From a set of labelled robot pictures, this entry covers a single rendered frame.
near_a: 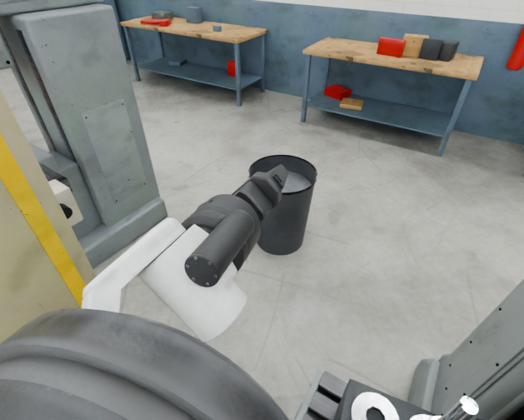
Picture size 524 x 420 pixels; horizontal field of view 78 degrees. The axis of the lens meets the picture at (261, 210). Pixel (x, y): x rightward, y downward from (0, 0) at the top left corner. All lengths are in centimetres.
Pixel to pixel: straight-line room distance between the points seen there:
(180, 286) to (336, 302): 201
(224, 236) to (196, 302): 7
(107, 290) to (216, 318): 10
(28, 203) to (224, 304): 109
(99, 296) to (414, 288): 234
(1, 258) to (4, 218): 14
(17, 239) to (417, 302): 220
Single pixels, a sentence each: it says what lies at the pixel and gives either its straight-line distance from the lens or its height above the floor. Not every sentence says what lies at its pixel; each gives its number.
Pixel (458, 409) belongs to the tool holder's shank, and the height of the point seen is 130.
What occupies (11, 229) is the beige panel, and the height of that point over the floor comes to 111.
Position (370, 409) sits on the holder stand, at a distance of 79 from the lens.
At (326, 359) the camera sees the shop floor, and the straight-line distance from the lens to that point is 208.
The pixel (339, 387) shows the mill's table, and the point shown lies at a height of 94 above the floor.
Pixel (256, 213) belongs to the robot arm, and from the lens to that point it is 42.
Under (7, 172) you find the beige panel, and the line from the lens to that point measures 129.
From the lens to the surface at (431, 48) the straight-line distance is 410.
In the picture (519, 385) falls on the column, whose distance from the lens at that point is 127.
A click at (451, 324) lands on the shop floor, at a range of 246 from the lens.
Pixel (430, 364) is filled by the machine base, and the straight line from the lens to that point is 201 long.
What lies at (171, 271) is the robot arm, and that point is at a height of 161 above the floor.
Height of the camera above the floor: 185
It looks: 40 degrees down
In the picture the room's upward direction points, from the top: straight up
